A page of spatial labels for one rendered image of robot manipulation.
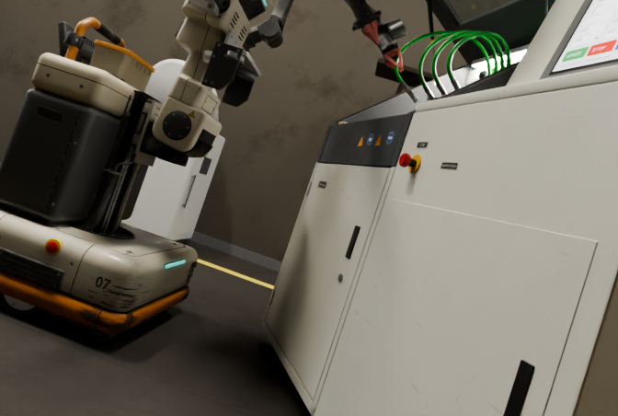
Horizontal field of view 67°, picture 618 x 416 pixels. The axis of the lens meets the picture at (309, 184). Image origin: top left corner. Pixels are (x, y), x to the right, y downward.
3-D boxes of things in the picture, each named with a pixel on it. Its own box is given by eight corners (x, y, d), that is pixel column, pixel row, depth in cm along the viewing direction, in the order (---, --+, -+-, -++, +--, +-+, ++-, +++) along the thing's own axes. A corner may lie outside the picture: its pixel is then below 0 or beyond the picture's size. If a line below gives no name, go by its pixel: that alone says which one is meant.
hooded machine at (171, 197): (192, 246, 360) (246, 93, 365) (165, 252, 306) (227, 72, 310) (118, 219, 367) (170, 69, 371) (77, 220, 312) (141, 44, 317)
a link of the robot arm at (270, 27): (300, -44, 205) (296, -61, 195) (328, -37, 203) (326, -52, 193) (262, 45, 199) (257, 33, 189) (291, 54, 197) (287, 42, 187)
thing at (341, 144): (319, 161, 191) (331, 125, 192) (328, 165, 193) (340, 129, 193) (388, 166, 132) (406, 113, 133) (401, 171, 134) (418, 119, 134)
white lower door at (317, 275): (263, 319, 190) (315, 162, 193) (268, 320, 191) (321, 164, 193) (310, 399, 128) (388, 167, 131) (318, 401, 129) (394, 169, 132)
